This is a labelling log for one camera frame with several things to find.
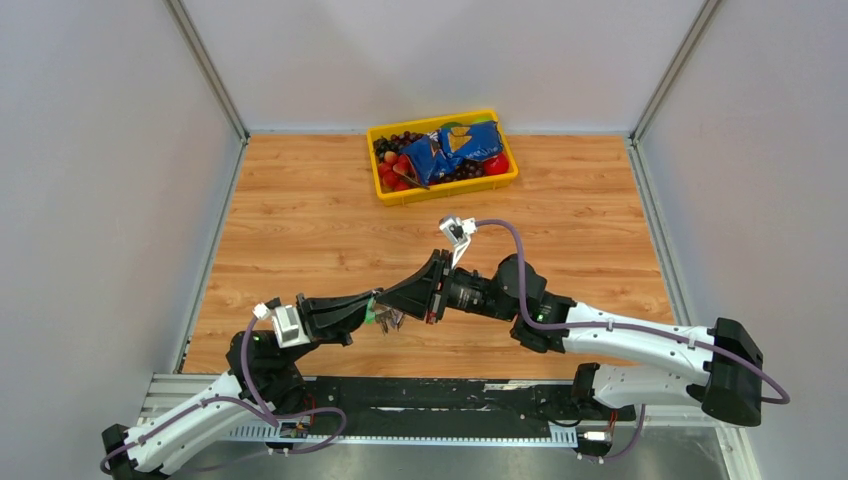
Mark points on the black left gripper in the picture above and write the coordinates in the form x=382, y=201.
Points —
x=333, y=318

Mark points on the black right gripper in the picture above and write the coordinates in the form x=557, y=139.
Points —
x=420, y=291

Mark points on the large metal keyring with keys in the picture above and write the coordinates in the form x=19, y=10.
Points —
x=389, y=320

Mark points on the green tagged key bunch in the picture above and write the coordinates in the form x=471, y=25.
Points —
x=370, y=313

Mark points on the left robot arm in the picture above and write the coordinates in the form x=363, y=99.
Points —
x=262, y=382

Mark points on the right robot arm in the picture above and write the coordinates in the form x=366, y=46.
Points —
x=717, y=368

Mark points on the red strawberries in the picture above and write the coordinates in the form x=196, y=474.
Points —
x=395, y=172

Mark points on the yellow plastic bin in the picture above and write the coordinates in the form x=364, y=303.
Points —
x=423, y=192

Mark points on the blue snack bag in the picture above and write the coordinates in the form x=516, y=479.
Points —
x=454, y=152

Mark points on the red tomato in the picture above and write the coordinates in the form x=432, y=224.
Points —
x=497, y=165

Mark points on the dark grape bunch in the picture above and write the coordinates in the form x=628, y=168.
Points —
x=395, y=142

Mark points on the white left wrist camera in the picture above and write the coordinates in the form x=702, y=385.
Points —
x=289, y=330

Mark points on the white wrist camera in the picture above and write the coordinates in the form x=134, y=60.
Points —
x=458, y=232
x=289, y=330

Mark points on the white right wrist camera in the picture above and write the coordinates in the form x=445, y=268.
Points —
x=458, y=232

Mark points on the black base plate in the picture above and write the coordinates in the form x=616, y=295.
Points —
x=443, y=407

